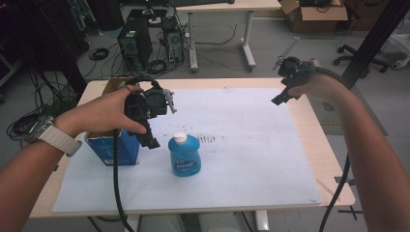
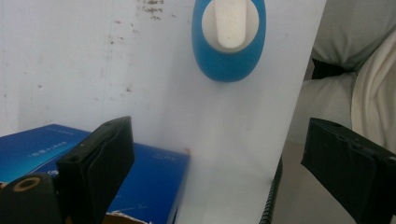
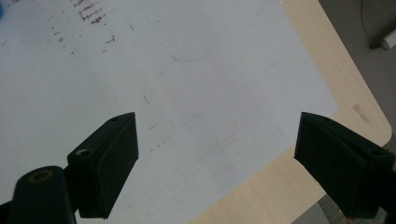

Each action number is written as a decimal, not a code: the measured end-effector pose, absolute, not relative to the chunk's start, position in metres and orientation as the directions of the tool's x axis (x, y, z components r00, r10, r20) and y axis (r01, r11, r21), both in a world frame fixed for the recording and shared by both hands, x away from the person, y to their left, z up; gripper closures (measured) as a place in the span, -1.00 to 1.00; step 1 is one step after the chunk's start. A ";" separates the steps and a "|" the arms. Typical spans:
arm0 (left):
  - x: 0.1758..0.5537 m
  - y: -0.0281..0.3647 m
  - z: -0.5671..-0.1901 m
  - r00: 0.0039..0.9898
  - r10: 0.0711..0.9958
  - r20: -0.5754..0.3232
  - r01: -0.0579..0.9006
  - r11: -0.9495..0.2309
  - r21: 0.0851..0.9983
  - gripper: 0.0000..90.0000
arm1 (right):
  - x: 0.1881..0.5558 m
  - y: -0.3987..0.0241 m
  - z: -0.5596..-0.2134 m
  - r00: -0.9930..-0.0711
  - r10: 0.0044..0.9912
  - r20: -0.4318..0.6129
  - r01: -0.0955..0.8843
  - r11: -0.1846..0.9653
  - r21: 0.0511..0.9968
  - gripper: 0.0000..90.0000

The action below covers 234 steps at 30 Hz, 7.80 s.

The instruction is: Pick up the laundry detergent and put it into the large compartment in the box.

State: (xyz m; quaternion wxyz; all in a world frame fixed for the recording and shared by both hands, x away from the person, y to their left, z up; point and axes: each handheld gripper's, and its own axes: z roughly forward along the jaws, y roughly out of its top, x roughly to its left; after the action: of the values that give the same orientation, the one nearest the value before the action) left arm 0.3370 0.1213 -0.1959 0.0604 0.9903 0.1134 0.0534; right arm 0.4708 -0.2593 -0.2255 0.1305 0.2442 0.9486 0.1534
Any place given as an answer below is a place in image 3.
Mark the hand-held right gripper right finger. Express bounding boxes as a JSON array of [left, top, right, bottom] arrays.
[[293, 112, 396, 219]]

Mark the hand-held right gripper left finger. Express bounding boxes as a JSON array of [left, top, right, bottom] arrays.
[[66, 112, 140, 219]]

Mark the white table mat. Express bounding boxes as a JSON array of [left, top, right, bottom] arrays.
[[0, 0, 340, 224]]

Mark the white block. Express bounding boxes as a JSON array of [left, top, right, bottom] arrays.
[[383, 31, 396, 51]]

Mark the thin dark cable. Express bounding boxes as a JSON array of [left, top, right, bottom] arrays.
[[361, 0, 374, 41]]

